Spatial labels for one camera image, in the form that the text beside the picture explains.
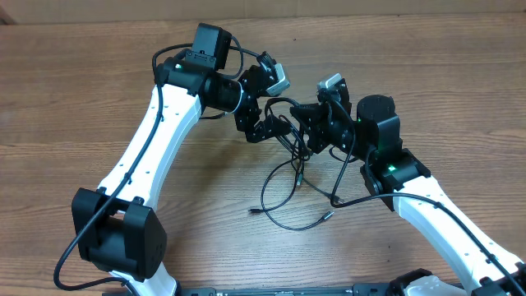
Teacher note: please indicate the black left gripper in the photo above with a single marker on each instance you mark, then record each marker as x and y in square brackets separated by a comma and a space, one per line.
[246, 124]

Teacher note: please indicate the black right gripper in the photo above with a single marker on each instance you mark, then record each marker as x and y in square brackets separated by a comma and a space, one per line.
[316, 114]

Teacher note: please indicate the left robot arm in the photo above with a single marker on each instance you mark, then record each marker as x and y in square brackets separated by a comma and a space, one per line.
[116, 225]

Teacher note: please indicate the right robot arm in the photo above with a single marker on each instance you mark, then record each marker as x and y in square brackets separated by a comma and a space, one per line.
[397, 177]

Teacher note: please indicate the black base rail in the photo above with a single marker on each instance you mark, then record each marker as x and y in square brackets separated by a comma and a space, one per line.
[367, 289]

